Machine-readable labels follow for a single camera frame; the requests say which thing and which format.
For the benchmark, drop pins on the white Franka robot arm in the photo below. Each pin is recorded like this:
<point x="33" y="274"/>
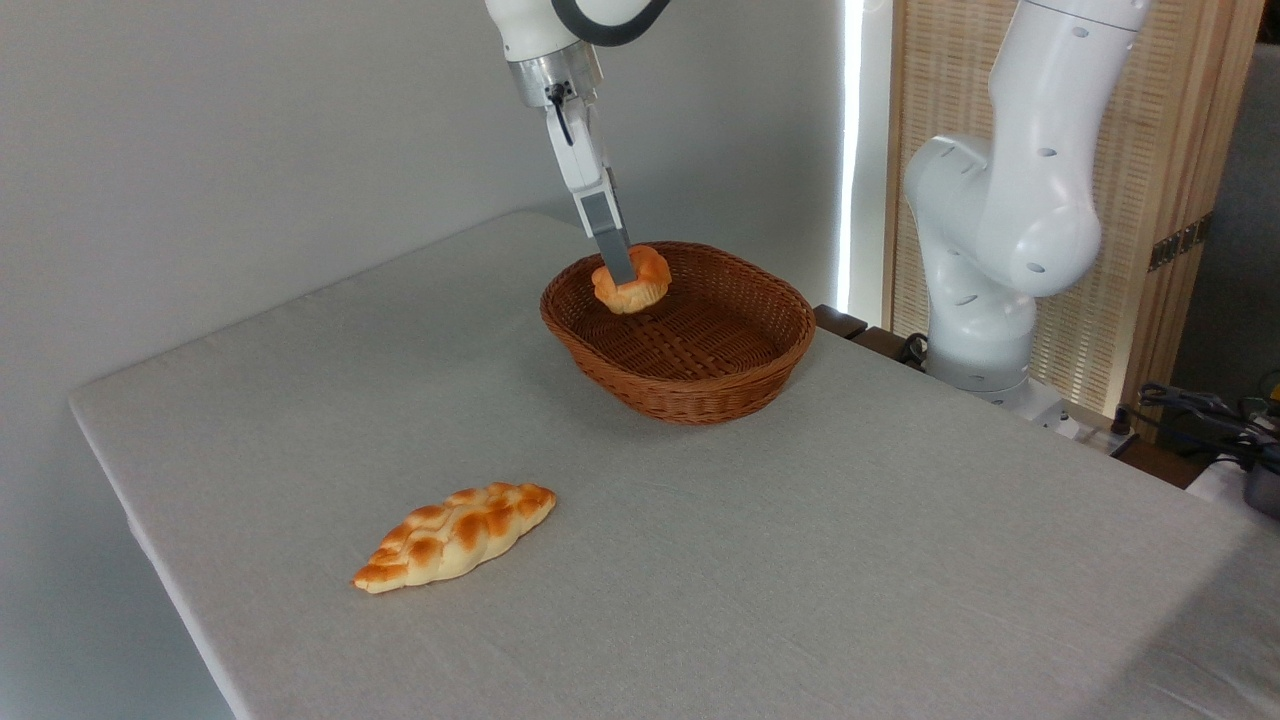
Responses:
<point x="1020" y="200"/>

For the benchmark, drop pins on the light grey tablecloth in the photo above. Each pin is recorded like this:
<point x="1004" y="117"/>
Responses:
<point x="800" y="560"/>

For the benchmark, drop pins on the dark wooden side table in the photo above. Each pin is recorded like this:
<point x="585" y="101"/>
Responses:
<point x="845" y="325"/>

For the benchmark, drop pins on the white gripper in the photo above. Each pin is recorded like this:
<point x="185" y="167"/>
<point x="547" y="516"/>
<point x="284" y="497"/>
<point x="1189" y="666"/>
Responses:
<point x="578" y="150"/>

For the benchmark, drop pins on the long braided bread loaf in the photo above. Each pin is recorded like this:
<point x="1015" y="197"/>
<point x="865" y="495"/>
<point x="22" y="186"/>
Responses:
<point x="455" y="535"/>

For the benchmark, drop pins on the dark metal screen hinge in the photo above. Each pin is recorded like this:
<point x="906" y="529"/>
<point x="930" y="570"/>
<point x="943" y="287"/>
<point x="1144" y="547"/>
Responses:
<point x="1180" y="242"/>

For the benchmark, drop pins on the brown wicker basket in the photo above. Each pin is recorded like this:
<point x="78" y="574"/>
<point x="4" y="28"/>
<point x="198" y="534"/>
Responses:
<point x="690" y="350"/>

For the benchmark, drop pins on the round knotted bread roll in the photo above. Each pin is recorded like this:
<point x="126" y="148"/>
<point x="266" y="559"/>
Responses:
<point x="645" y="285"/>

